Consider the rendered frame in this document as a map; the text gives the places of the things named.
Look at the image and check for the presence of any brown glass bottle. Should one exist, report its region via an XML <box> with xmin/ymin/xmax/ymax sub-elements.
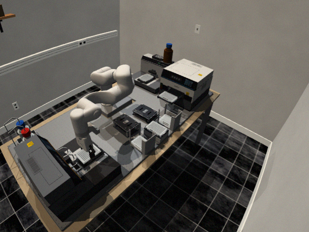
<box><xmin>163</xmin><ymin>49</ymin><xmax>173</xmax><ymax>63</ymax></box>

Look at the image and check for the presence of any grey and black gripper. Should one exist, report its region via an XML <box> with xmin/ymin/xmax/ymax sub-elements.
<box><xmin>75</xmin><ymin>134</ymin><xmax>96</xmax><ymax>159</ymax></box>

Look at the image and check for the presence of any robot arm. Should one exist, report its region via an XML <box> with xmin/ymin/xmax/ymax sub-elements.
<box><xmin>70</xmin><ymin>64</ymin><xmax>135</xmax><ymax>138</ymax></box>

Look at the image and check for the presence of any red bottle cap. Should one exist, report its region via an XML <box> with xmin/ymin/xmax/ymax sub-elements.
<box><xmin>21</xmin><ymin>128</ymin><xmax>31</xmax><ymax>137</ymax></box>

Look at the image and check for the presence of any black lab instrument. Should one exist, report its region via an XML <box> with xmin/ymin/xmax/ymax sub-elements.
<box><xmin>14</xmin><ymin>134</ymin><xmax>122</xmax><ymax>222</ymax></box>

